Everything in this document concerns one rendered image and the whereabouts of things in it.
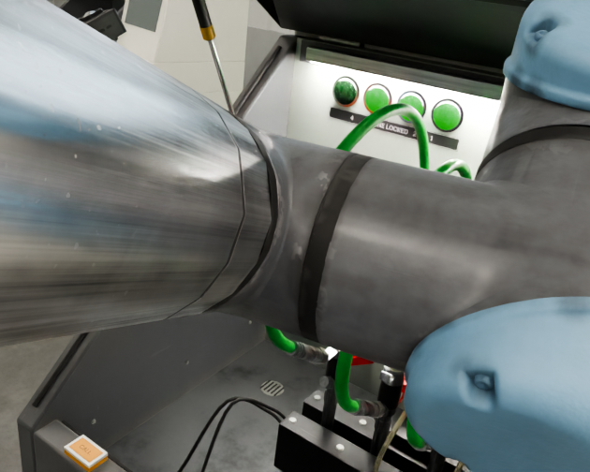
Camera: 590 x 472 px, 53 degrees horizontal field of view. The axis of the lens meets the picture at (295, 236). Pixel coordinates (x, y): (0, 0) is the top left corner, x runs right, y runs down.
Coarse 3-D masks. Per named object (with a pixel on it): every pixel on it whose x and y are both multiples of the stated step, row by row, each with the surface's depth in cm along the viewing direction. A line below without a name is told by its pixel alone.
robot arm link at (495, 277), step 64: (576, 128) 21; (384, 192) 20; (448, 192) 20; (512, 192) 20; (576, 192) 19; (384, 256) 19; (448, 256) 18; (512, 256) 18; (576, 256) 18; (320, 320) 20; (384, 320) 19; (448, 320) 18; (512, 320) 17; (576, 320) 16; (448, 384) 17; (512, 384) 16; (576, 384) 15; (448, 448) 19; (512, 448) 17; (576, 448) 16
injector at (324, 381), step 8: (336, 360) 78; (328, 368) 79; (328, 376) 79; (320, 384) 78; (328, 384) 78; (328, 392) 81; (328, 400) 81; (336, 400) 82; (328, 408) 82; (328, 416) 83; (320, 424) 84; (328, 424) 83
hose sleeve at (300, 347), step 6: (294, 342) 66; (300, 342) 68; (300, 348) 67; (306, 348) 68; (312, 348) 70; (318, 348) 73; (288, 354) 66; (294, 354) 66; (300, 354) 67; (306, 354) 68; (312, 354) 70; (318, 354) 71; (306, 360) 70; (312, 360) 71; (318, 360) 72
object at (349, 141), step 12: (384, 108) 66; (396, 108) 68; (408, 108) 70; (372, 120) 64; (420, 120) 75; (360, 132) 62; (420, 132) 77; (348, 144) 61; (420, 144) 79; (420, 156) 81; (276, 336) 61; (288, 348) 65
